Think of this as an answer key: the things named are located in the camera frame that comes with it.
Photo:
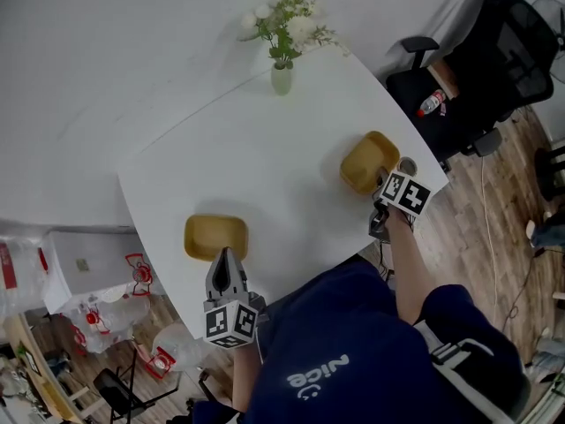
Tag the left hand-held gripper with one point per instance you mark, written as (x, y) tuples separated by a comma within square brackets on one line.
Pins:
[(225, 325)]

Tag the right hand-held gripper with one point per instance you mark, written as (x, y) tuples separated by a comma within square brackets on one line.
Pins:
[(408, 194)]

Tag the person's right forearm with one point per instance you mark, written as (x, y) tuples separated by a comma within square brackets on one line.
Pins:
[(408, 272)]

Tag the person's left forearm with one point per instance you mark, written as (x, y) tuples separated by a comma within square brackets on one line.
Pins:
[(245, 378)]

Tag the red label water bottle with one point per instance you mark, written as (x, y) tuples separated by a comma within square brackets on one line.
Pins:
[(431, 103)]

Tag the brown cardboard box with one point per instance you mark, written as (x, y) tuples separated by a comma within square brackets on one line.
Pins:
[(443, 75)]

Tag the white water dispenser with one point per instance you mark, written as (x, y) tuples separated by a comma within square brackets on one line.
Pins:
[(88, 263)]

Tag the pale green vase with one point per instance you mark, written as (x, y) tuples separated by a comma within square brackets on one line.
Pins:
[(281, 80)]

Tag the person's navy shirt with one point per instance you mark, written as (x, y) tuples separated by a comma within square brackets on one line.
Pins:
[(353, 347)]

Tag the black folding chair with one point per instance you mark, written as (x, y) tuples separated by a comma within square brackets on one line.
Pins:
[(110, 391)]

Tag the black round stand base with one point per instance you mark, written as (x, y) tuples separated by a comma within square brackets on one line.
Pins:
[(552, 172)]

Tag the white flower bouquet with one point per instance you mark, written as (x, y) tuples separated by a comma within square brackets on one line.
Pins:
[(291, 24)]

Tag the black ergonomic office chair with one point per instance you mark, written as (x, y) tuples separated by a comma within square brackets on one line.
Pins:
[(507, 51)]

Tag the light wooden desk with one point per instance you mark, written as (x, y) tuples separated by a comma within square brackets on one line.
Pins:
[(44, 382)]

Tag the black standing fan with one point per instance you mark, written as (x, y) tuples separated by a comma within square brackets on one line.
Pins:
[(549, 16)]

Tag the small black picture frame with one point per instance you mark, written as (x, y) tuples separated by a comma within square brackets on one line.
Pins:
[(33, 362)]

